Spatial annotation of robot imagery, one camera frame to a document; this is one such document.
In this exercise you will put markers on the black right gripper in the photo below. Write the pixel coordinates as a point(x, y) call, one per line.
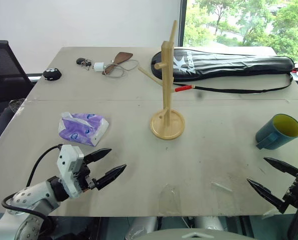
point(296, 192)

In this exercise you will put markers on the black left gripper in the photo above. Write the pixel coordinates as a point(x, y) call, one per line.
point(84, 176)

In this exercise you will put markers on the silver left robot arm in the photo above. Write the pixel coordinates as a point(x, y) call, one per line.
point(34, 195)

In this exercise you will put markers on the teal mug yellow inside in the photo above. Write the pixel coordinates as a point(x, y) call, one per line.
point(266, 135)

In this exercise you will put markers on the wooden mug tree stand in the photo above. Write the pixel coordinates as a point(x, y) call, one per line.
point(167, 75)

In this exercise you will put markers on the purple tissue pack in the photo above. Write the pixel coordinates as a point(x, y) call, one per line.
point(81, 127)

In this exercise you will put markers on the small clear tape strip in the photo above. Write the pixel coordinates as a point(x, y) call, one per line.
point(221, 187)

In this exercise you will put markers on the large clear tape piece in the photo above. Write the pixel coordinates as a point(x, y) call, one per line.
point(169, 200)

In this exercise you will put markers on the white charger plug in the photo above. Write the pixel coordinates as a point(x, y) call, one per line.
point(98, 67)

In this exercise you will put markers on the grey robot torso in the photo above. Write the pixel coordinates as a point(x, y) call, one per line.
point(189, 235)

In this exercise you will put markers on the black round pouch with eyes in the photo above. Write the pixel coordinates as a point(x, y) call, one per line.
point(52, 74)

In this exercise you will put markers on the black key fob with keys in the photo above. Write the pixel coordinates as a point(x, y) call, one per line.
point(82, 61)

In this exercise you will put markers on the brown leather pouch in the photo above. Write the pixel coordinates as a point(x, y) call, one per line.
point(122, 57)

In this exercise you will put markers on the red tape marker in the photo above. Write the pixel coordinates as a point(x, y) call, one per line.
point(183, 88)

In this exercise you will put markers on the black racket bag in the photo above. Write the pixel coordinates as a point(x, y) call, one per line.
point(226, 63)

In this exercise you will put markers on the black office chair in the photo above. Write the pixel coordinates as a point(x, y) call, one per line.
point(4, 70)

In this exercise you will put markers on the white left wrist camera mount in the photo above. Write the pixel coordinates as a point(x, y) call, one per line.
point(66, 160)

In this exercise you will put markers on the dark window frame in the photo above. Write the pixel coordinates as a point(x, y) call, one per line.
point(182, 22)

